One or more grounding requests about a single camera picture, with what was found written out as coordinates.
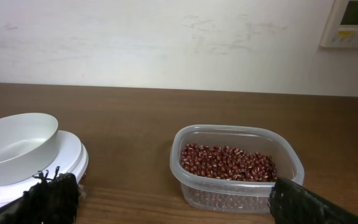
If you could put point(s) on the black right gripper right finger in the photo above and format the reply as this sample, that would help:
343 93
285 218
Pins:
291 203

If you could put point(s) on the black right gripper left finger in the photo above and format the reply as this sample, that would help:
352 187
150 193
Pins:
50 201

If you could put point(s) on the white digital kitchen scale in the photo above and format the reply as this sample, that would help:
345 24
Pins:
72 157

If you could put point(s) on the white round bowl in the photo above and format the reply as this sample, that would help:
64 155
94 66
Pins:
28 143

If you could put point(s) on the clear plastic bean container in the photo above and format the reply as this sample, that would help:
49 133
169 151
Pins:
230 195

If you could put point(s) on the red adzuki beans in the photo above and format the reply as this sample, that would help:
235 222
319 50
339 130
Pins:
228 163

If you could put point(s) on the white wall control panel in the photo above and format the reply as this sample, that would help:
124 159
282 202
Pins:
341 29

